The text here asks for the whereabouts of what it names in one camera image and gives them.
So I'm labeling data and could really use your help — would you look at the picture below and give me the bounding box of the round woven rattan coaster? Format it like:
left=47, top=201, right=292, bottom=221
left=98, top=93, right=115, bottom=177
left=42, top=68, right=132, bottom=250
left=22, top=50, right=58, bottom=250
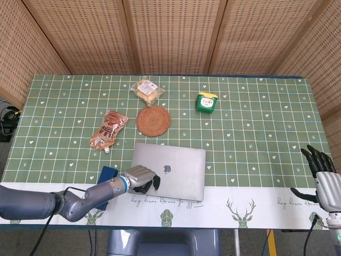
left=136, top=106, right=171, bottom=137

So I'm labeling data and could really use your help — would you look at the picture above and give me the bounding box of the green checked tablecloth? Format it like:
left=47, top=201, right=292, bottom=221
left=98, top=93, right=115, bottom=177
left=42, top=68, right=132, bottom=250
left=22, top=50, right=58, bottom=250
left=0, top=74, right=341, bottom=230

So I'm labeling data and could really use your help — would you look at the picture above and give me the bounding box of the black equipment with cables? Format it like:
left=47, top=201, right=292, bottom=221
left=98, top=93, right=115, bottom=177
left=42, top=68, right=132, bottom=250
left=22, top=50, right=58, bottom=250
left=0, top=105, right=22, bottom=142

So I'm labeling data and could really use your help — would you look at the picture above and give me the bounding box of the green lidded container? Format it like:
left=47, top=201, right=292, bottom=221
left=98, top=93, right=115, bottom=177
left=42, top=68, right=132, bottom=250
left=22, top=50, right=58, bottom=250
left=196, top=91, right=219, bottom=114

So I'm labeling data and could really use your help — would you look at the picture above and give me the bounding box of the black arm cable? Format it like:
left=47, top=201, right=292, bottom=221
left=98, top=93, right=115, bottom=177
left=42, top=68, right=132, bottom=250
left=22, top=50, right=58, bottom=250
left=303, top=214, right=321, bottom=256
left=34, top=186, right=86, bottom=256

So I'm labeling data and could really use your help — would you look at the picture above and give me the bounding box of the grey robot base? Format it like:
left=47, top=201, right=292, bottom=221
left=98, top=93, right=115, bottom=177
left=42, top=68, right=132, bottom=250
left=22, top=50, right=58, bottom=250
left=106, top=229, right=222, bottom=256

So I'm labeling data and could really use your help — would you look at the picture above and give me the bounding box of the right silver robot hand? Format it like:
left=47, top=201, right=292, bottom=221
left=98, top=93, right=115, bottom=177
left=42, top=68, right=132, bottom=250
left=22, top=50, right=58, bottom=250
left=290, top=145, right=341, bottom=214

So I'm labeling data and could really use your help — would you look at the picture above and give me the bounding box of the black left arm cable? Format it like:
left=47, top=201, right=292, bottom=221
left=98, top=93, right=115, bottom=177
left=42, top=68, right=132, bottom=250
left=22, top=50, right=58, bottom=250
left=34, top=186, right=86, bottom=256

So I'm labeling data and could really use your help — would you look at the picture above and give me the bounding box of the silver laptop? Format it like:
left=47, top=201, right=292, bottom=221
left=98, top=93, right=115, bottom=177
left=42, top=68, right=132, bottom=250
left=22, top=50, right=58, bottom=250
left=132, top=142, right=207, bottom=203

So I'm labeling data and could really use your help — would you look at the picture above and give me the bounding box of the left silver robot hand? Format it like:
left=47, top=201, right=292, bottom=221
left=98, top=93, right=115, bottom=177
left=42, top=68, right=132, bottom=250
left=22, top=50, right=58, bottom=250
left=121, top=164, right=162, bottom=195

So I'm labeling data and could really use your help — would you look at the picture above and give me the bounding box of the packaged bread in clear bag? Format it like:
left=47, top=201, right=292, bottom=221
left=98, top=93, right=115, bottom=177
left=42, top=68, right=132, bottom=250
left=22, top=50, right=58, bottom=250
left=129, top=76, right=166, bottom=106

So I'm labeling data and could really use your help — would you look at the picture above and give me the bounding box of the dark blue rectangular box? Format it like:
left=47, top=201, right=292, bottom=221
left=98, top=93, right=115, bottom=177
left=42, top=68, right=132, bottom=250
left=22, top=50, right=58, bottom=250
left=94, top=165, right=119, bottom=211

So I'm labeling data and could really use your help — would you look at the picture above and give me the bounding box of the orange drink pouch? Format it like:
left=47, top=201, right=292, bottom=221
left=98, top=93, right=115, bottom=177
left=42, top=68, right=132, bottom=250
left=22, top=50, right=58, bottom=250
left=89, top=110, right=129, bottom=154

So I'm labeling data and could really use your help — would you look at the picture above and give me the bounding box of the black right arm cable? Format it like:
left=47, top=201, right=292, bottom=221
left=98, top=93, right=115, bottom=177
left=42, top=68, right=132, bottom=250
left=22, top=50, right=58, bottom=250
left=303, top=214, right=321, bottom=256

